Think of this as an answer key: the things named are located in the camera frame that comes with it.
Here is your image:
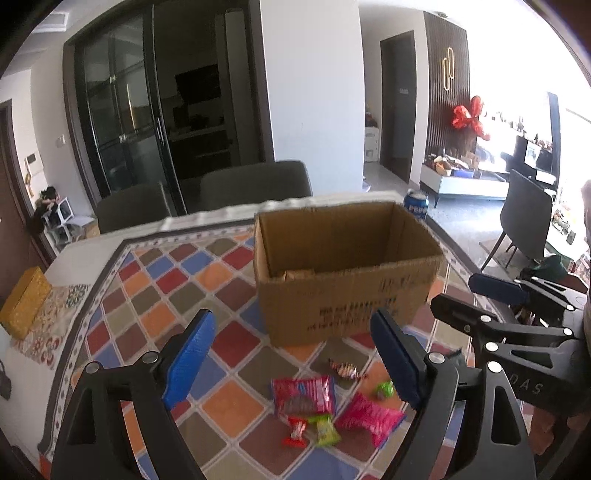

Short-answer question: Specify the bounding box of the pink snack packet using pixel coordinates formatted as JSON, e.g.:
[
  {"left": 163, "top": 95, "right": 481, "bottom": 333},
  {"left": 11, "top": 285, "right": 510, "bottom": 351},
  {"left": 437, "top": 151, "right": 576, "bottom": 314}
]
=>
[{"left": 335, "top": 393, "right": 406, "bottom": 448}]

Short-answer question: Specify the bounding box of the green candy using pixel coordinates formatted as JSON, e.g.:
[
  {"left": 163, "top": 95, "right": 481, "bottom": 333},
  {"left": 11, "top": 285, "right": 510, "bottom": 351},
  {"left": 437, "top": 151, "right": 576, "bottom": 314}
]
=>
[{"left": 374, "top": 380, "right": 396, "bottom": 401}]

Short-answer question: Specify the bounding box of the purple striped candy bar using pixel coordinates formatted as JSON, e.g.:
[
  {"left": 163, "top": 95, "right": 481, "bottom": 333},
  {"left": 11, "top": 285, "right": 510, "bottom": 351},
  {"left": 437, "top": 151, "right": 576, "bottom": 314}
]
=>
[{"left": 328, "top": 359, "right": 367, "bottom": 381}]

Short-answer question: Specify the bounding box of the yellow green candy packet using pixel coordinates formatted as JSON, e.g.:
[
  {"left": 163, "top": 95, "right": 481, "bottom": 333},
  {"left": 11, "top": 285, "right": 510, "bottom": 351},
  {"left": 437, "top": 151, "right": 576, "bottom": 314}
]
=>
[{"left": 308, "top": 413, "right": 342, "bottom": 447}]

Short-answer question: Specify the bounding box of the red hawthorn snack packet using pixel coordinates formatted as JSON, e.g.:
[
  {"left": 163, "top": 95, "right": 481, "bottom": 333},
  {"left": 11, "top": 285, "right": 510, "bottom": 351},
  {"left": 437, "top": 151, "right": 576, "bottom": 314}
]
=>
[{"left": 270, "top": 376, "right": 335, "bottom": 417}]

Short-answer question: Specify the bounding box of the small red candy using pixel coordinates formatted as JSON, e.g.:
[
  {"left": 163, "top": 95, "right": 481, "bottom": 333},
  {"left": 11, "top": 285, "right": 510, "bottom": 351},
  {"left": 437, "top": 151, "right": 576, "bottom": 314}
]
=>
[{"left": 281, "top": 416, "right": 308, "bottom": 449}]

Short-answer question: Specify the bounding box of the dark chair right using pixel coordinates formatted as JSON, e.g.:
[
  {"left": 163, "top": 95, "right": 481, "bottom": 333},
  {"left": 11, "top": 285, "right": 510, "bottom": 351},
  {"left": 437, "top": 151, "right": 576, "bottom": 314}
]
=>
[{"left": 480, "top": 170, "right": 553, "bottom": 272}]

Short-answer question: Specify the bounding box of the black mug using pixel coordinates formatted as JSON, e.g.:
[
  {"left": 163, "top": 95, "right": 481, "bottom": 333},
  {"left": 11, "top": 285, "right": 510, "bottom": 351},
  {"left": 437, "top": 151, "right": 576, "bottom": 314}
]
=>
[{"left": 0, "top": 361, "right": 12, "bottom": 400}]

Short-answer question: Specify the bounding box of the white tv cabinet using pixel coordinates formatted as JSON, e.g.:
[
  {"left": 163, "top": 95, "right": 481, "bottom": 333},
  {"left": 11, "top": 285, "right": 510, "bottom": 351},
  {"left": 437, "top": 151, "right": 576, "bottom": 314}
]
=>
[{"left": 420, "top": 165, "right": 509, "bottom": 208}]

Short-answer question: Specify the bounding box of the floral patterned mat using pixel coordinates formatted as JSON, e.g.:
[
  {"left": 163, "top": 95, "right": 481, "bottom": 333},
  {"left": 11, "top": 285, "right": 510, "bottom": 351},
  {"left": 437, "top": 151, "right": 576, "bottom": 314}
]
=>
[{"left": 10, "top": 284, "right": 90, "bottom": 369}]

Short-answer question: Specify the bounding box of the blue pepsi can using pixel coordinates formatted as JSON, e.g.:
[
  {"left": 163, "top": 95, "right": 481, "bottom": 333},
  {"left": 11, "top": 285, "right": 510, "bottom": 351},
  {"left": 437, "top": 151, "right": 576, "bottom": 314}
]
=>
[{"left": 403, "top": 189, "right": 429, "bottom": 220}]

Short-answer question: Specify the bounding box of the colourful diamond pattern tablecloth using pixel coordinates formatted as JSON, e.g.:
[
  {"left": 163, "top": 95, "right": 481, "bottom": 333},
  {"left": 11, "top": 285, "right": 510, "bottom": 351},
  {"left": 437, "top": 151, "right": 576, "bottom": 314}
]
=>
[{"left": 38, "top": 221, "right": 528, "bottom": 480}]

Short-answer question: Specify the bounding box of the brown cardboard box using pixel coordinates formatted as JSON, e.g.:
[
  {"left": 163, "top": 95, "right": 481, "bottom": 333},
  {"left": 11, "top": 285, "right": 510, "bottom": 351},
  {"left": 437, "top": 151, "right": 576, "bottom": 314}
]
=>
[{"left": 253, "top": 202, "right": 445, "bottom": 348}]

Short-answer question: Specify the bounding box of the gold tissue box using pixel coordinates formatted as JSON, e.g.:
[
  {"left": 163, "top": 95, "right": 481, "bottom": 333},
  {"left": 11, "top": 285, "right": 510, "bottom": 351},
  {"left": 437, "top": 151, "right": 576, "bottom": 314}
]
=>
[{"left": 1, "top": 267, "right": 52, "bottom": 340}]

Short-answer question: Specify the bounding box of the red bow decoration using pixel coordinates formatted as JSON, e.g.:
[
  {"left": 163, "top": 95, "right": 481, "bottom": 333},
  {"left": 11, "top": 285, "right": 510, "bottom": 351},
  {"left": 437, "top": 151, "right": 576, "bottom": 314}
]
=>
[{"left": 452, "top": 95, "right": 490, "bottom": 141}]

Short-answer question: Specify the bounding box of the dark dining chair middle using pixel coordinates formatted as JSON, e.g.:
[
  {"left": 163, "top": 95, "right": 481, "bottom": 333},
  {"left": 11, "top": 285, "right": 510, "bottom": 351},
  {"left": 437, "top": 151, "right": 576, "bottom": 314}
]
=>
[{"left": 200, "top": 160, "right": 312, "bottom": 211}]

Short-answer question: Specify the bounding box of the dark dining chair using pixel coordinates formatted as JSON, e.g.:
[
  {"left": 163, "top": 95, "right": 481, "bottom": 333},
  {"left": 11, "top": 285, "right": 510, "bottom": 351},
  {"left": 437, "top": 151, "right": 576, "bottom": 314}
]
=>
[
  {"left": 200, "top": 160, "right": 312, "bottom": 211},
  {"left": 95, "top": 183, "right": 171, "bottom": 234}
]

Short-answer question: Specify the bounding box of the dark dining chair left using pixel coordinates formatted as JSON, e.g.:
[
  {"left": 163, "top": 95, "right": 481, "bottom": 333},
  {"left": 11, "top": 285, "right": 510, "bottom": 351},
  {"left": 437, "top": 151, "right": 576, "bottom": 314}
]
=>
[{"left": 95, "top": 183, "right": 171, "bottom": 234}]

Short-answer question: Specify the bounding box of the black glass sliding door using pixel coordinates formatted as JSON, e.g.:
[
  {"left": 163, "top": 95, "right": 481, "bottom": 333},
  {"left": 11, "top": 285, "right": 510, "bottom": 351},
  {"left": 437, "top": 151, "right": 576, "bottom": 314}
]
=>
[{"left": 74, "top": 6, "right": 186, "bottom": 215}]

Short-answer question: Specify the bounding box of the gold wall ornament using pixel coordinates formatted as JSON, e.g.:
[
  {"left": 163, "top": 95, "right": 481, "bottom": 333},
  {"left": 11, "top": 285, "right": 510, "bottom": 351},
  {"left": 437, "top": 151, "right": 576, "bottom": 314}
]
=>
[{"left": 442, "top": 47, "right": 456, "bottom": 92}]

